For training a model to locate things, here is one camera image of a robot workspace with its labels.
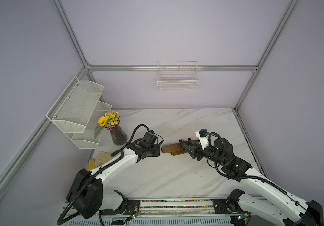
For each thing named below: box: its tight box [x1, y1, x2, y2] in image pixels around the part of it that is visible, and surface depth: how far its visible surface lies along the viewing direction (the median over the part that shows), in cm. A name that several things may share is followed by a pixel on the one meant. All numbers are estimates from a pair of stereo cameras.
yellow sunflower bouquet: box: [93, 111, 120, 140], surface depth 83 cm
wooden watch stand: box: [161, 142, 188, 156], surface depth 90 cm
